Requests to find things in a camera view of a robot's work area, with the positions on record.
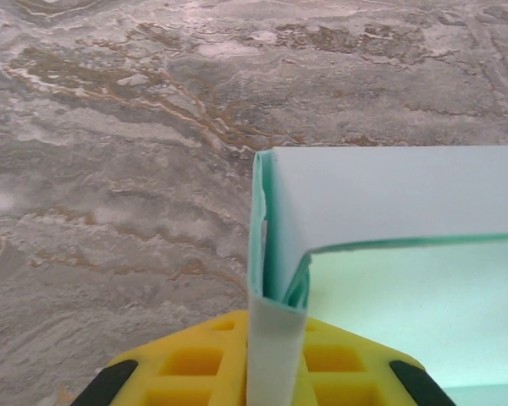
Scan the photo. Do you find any light blue paper box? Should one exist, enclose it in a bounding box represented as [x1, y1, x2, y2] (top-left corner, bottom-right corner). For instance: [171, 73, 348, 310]
[245, 145, 508, 406]

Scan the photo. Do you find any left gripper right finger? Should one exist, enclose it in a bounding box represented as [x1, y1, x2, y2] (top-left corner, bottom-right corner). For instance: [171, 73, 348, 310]
[298, 319, 456, 406]

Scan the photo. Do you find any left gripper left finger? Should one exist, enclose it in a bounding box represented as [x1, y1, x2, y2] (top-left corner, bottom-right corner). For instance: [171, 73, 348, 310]
[74, 310, 251, 406]

